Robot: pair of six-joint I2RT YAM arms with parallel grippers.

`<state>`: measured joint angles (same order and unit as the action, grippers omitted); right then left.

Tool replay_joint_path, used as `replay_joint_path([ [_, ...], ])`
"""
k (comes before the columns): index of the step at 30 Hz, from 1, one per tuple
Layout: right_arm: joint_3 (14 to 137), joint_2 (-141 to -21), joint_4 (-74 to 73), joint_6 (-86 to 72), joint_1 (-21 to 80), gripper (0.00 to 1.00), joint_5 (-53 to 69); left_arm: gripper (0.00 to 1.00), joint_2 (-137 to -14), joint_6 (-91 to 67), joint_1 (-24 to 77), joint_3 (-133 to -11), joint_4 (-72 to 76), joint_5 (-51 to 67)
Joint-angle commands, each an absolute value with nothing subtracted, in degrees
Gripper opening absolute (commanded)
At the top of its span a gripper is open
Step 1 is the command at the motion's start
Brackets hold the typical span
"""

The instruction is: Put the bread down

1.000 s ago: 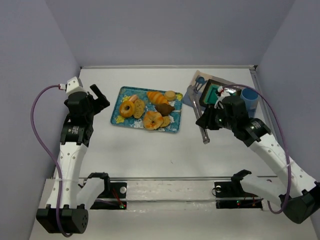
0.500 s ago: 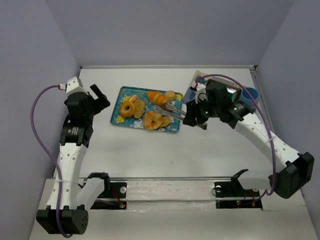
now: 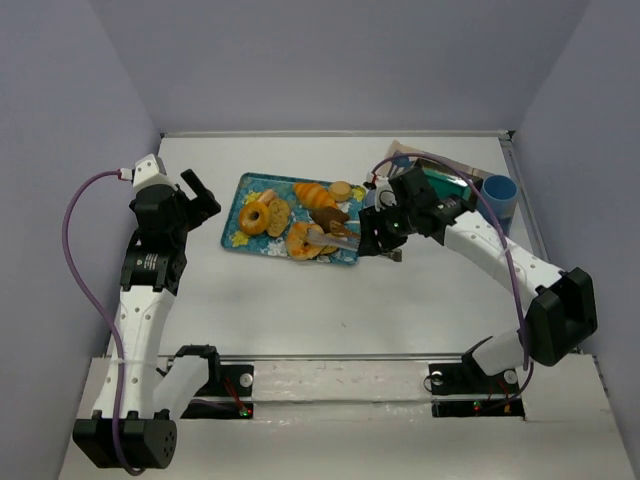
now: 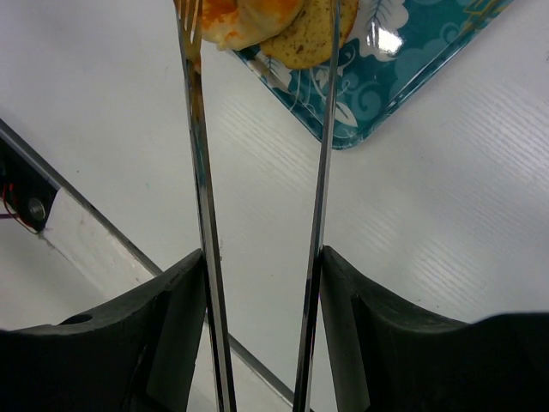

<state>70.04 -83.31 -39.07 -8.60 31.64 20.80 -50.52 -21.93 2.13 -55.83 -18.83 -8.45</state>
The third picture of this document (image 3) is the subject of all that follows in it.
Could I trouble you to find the metal serving tongs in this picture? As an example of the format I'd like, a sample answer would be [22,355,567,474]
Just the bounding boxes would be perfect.
[304,222,404,264]

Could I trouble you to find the orange twisted ring bread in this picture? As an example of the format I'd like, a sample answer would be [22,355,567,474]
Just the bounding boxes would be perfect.
[285,222,324,261]

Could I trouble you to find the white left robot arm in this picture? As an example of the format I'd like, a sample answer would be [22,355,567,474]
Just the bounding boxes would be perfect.
[72,155,233,476]

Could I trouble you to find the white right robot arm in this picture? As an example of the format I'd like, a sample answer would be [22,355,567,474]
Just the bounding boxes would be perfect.
[358,168,598,379]

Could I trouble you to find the tan bread slice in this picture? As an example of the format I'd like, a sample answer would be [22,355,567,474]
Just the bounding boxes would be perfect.
[319,234,339,256]

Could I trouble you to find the dark brown chocolate bread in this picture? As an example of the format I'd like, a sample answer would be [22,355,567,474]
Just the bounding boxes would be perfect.
[310,206,350,233]

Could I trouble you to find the brown bread slice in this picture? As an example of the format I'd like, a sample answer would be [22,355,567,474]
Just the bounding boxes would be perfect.
[266,198,291,238]

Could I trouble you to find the green square plate dark rim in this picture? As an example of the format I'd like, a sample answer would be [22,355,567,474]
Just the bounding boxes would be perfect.
[416,158,477,205]

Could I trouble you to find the blue cloth placemat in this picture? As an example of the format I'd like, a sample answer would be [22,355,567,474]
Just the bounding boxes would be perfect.
[364,140,516,236]

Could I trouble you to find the small round tan bun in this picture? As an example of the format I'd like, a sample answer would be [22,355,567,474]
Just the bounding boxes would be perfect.
[328,181,352,203]

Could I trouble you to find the blue floral serving tray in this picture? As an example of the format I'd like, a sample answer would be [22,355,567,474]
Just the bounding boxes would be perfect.
[220,172,365,266]

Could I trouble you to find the orange striped croissant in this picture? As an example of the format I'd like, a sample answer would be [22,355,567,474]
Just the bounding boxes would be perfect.
[293,182,337,210]

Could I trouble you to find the small pale round roll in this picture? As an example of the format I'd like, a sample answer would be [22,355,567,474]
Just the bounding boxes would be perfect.
[257,189,277,205]

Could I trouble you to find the blue plastic cup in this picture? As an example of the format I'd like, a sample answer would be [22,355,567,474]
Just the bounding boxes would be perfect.
[481,175,519,219]

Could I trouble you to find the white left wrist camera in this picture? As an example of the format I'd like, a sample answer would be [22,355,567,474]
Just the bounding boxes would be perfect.
[132,154,171,192]

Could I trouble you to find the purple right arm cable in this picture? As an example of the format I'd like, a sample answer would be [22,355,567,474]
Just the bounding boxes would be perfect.
[367,154,535,396]

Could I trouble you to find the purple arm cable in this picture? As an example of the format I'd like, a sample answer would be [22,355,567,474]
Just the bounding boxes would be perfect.
[60,168,149,476]
[367,154,535,396]

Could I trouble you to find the glazed ring donut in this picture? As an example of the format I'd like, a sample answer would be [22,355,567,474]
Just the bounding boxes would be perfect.
[238,201,271,236]

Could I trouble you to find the metal rail bar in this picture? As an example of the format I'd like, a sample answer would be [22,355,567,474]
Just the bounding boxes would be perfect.
[154,352,466,363]

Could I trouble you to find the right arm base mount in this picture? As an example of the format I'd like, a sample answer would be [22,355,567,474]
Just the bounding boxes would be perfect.
[423,354,525,419]

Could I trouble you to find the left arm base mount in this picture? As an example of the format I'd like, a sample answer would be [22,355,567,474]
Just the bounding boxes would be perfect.
[156,345,255,420]

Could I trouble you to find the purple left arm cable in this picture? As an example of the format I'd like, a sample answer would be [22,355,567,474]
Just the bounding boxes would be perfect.
[60,168,149,476]

